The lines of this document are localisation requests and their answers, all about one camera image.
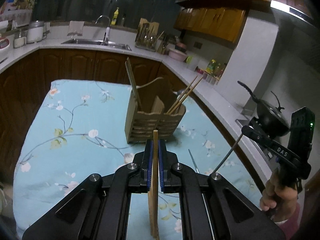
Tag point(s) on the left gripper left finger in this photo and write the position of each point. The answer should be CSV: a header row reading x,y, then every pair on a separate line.
x,y
98,208

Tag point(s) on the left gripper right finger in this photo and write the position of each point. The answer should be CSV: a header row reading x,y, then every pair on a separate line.
x,y
211,207

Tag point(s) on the long carved wooden chopstick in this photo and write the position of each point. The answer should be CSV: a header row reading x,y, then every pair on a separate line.
x,y
133,83

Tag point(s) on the person's right hand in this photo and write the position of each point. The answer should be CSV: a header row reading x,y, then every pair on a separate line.
x,y
282,200

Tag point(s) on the light blue floral tablecloth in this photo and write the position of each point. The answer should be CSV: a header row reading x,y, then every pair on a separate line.
x,y
79,130

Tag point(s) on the wooden utensil holder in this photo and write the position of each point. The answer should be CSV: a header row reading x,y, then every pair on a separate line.
x,y
156,98

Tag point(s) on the yellow oil bottle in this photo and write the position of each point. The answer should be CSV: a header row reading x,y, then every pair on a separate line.
x,y
210,69

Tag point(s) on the pink plastic basin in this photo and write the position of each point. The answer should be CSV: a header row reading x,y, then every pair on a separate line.
x,y
177,55

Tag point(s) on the stainless steel sink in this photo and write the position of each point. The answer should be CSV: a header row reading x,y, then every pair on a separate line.
x,y
109,44

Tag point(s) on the countertop utensil drying rack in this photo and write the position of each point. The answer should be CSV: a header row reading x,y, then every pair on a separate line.
x,y
147,34

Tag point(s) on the glass storage jar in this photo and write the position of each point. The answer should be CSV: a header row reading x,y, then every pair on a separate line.
x,y
20,38

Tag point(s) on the white lidded pot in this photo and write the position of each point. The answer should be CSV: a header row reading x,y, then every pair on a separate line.
x,y
35,31

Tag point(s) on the yellow dish soap bottle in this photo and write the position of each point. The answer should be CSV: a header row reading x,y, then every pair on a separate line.
x,y
115,16

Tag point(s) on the white red rice cooker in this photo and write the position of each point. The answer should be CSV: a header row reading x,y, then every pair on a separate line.
x,y
4,45

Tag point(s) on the black wok with handle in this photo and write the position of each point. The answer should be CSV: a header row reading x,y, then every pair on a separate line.
x,y
270,118

